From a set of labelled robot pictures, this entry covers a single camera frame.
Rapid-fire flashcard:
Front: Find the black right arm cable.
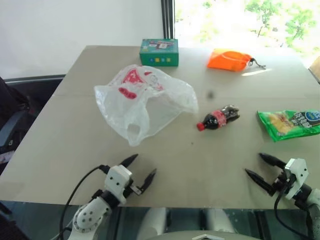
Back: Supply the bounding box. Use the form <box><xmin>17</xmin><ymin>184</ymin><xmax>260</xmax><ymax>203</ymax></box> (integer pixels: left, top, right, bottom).
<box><xmin>273</xmin><ymin>183</ymin><xmax>311</xmax><ymax>240</ymax></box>

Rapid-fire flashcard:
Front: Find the grey rounded robot leg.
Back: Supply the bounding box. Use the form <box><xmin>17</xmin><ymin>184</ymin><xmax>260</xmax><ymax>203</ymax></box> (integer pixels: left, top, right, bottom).
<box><xmin>201</xmin><ymin>208</ymin><xmax>236</xmax><ymax>235</ymax></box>
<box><xmin>136</xmin><ymin>208</ymin><xmax>168</xmax><ymax>237</ymax></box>

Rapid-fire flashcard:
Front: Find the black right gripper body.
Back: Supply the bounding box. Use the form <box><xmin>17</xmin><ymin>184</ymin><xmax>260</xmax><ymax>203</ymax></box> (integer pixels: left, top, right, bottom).
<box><xmin>271</xmin><ymin>168</ymin><xmax>295</xmax><ymax>198</ymax></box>

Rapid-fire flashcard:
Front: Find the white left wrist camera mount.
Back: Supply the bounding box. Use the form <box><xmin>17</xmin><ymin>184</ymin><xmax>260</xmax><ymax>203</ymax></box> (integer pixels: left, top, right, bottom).
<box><xmin>103</xmin><ymin>164</ymin><xmax>134</xmax><ymax>204</ymax></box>

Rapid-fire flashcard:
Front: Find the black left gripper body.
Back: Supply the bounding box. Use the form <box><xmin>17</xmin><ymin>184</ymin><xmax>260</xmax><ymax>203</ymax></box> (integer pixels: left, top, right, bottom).
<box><xmin>123</xmin><ymin>178</ymin><xmax>145</xmax><ymax>199</ymax></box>

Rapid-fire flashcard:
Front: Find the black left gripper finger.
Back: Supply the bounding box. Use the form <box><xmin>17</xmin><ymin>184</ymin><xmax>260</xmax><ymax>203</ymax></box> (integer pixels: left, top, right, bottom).
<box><xmin>118</xmin><ymin>153</ymin><xmax>139</xmax><ymax>168</ymax></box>
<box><xmin>139</xmin><ymin>168</ymin><xmax>158</xmax><ymax>194</ymax></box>

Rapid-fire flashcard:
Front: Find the orange drawstring pouch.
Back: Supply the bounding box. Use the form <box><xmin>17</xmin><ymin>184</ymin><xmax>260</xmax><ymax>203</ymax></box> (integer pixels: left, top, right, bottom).
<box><xmin>206</xmin><ymin>48</ymin><xmax>267</xmax><ymax>73</ymax></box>

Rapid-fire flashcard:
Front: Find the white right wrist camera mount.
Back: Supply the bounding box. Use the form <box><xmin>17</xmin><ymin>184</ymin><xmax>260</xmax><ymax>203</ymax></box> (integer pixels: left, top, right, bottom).
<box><xmin>283</xmin><ymin>157</ymin><xmax>309</xmax><ymax>201</ymax></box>

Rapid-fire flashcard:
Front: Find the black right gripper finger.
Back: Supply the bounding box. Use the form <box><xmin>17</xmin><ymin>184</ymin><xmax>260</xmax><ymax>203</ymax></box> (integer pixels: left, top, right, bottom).
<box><xmin>258</xmin><ymin>152</ymin><xmax>287</xmax><ymax>172</ymax></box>
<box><xmin>244</xmin><ymin>168</ymin><xmax>276</xmax><ymax>198</ymax></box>

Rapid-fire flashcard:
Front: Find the small cola bottle red cap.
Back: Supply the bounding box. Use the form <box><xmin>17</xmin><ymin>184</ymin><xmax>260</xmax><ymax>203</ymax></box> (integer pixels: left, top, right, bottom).
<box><xmin>196</xmin><ymin>104</ymin><xmax>241</xmax><ymax>133</ymax></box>

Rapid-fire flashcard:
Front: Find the dark window frame post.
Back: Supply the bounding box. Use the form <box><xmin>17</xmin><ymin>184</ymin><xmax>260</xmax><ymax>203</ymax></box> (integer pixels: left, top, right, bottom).
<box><xmin>161</xmin><ymin>0</ymin><xmax>176</xmax><ymax>40</ymax></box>

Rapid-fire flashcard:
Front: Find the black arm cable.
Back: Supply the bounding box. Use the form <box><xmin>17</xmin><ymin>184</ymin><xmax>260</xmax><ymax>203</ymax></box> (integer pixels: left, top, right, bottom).
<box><xmin>273</xmin><ymin>183</ymin><xmax>311</xmax><ymax>240</ymax></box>
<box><xmin>56</xmin><ymin>164</ymin><xmax>111</xmax><ymax>240</ymax></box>

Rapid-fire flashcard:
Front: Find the green snack packet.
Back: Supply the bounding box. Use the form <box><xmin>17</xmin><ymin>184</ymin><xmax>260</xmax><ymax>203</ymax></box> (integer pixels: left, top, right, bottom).
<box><xmin>256</xmin><ymin>108</ymin><xmax>320</xmax><ymax>143</ymax></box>

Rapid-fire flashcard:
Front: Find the clear plastic bag red print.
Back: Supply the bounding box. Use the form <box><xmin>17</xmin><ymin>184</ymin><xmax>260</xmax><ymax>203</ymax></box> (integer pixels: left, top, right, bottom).
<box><xmin>93</xmin><ymin>63</ymin><xmax>200</xmax><ymax>148</ymax></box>

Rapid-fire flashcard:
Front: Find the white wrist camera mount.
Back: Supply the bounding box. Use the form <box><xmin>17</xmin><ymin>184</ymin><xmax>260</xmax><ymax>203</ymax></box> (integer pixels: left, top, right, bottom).
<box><xmin>103</xmin><ymin>164</ymin><xmax>134</xmax><ymax>204</ymax></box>
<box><xmin>283</xmin><ymin>157</ymin><xmax>309</xmax><ymax>201</ymax></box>

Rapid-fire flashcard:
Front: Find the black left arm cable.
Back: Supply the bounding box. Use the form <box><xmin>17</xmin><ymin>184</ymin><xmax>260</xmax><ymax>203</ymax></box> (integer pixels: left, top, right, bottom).
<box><xmin>56</xmin><ymin>164</ymin><xmax>111</xmax><ymax>240</ymax></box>

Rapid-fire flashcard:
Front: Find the black office chair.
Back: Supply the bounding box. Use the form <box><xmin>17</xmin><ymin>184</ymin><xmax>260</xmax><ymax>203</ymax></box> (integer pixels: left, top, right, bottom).
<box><xmin>0</xmin><ymin>74</ymin><xmax>66</xmax><ymax>173</ymax></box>

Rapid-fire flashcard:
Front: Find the green cardboard box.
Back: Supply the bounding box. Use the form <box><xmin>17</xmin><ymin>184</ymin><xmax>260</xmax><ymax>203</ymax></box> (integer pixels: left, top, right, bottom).
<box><xmin>139</xmin><ymin>38</ymin><xmax>180</xmax><ymax>68</ymax></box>

